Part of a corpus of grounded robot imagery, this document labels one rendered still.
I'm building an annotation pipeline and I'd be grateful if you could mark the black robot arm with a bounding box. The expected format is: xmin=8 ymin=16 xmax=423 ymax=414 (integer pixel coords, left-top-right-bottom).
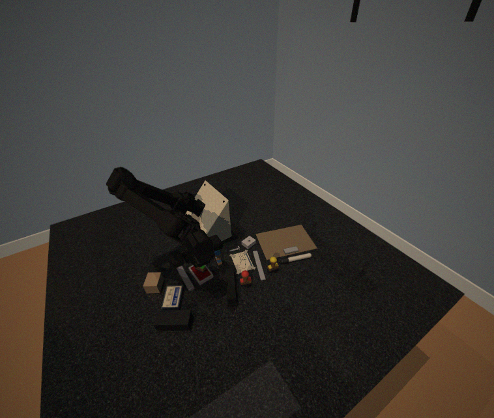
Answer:
xmin=106 ymin=167 xmax=215 ymax=268

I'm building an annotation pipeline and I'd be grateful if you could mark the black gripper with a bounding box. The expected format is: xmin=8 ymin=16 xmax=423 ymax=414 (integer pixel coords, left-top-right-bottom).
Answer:
xmin=168 ymin=235 xmax=223 ymax=268

